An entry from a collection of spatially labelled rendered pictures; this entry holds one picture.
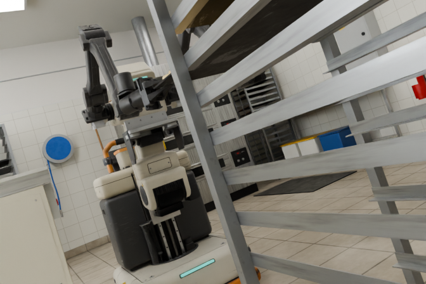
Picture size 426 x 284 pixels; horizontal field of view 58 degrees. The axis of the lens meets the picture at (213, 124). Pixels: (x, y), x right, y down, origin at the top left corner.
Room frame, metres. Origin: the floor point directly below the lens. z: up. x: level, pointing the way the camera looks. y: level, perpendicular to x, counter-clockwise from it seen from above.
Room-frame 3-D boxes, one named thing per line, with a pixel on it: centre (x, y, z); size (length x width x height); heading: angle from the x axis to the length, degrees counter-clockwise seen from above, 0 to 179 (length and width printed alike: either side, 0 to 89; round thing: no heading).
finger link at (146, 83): (1.13, 0.11, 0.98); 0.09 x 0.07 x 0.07; 56
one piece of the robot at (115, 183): (2.24, 0.47, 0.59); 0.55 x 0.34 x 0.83; 116
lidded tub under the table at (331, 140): (5.07, -1.55, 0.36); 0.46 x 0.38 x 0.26; 120
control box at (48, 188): (1.56, 0.73, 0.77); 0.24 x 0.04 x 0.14; 30
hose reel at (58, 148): (5.23, 2.13, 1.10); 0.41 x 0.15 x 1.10; 118
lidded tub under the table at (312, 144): (5.47, -1.33, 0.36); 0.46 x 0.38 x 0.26; 118
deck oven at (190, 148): (5.48, 0.47, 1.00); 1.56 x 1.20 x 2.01; 118
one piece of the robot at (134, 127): (1.89, 0.30, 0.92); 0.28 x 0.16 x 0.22; 116
